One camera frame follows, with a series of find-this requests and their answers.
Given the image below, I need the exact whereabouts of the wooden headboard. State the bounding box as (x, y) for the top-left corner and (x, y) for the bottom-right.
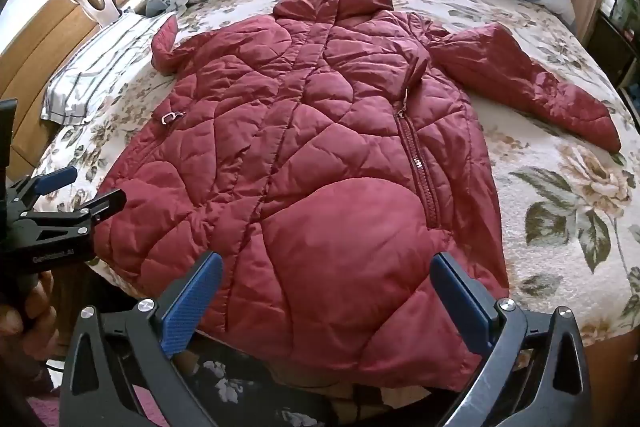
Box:
(0, 0), (198, 182)

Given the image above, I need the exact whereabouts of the dark floral cloth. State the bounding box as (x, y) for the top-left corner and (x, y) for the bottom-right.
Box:
(175, 346), (481, 427)

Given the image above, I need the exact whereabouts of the red quilted puffer jacket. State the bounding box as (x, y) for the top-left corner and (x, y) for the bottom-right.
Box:
(92, 0), (622, 393)

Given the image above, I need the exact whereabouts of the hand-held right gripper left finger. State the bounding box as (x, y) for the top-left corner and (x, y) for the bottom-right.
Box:
(59, 251), (224, 427)

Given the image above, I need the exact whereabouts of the dark cluttered desk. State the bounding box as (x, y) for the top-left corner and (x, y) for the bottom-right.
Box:
(585, 0), (640, 95)

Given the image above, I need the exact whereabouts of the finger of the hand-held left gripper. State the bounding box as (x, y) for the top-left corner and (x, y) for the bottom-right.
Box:
(14, 166), (79, 209)
(22, 188), (127, 235)

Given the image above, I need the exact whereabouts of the pink mat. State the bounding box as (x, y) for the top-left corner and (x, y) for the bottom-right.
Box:
(24, 394), (67, 427)

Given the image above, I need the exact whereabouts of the striped white pillow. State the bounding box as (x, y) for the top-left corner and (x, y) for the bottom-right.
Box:
(40, 13), (176, 124)

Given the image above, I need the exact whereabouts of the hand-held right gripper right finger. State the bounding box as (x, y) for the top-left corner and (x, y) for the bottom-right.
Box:
(430, 252), (596, 427)

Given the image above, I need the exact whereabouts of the person's left hand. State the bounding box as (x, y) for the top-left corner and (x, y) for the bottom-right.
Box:
(0, 269), (60, 350)

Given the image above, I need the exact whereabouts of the floral bed sheet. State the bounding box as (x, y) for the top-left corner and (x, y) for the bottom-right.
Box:
(37, 0), (640, 350)

